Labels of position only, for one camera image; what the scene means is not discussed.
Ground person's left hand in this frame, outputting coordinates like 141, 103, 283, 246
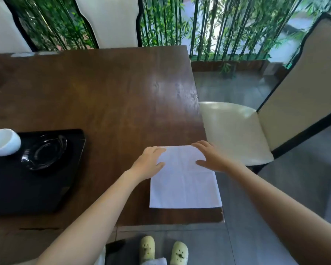
130, 146, 166, 182

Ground person's right hand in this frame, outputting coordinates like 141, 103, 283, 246
191, 141, 234, 173

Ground white napkin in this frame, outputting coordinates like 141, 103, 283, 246
149, 146, 223, 209

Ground person's left forearm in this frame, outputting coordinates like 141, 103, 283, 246
36, 169, 144, 265

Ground person's right forearm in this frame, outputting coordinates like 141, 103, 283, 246
226, 162, 331, 265

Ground person's left pale green shoe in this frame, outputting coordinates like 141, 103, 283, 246
139, 236, 156, 265

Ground person's pale green shoe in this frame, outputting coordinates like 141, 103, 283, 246
169, 241, 189, 265
139, 236, 156, 265

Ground person's right pale green shoe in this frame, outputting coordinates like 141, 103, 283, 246
169, 241, 189, 265

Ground brown wooden planter box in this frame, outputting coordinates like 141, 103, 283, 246
191, 60, 270, 73

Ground black glass dish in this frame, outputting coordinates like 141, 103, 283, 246
21, 135, 68, 171

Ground black serving tray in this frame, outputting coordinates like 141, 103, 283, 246
0, 129, 86, 217

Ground green bamboo plants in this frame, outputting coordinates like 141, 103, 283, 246
3, 0, 331, 76

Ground white ceramic cup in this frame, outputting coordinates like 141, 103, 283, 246
0, 128, 22, 157

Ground cream chair with black frame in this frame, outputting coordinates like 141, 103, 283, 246
199, 12, 331, 175
73, 0, 143, 49
0, 0, 38, 54

